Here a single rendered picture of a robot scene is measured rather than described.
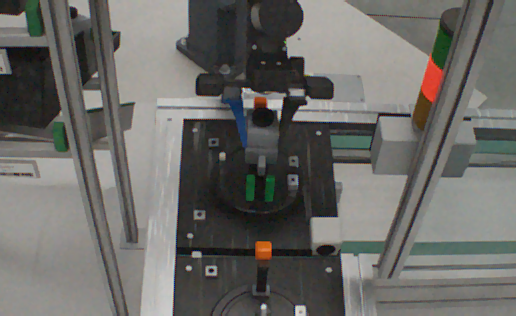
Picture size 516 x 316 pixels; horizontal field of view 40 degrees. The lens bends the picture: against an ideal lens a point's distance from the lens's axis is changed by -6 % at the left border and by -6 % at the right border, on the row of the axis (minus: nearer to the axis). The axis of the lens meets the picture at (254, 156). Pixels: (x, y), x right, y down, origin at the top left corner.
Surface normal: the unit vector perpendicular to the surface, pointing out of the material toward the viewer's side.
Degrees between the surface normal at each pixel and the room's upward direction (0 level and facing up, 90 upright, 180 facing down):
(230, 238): 0
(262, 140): 90
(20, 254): 0
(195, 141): 0
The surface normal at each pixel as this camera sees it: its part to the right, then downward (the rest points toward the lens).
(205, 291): 0.04, -0.61
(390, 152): 0.01, 0.79
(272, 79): 0.05, 0.51
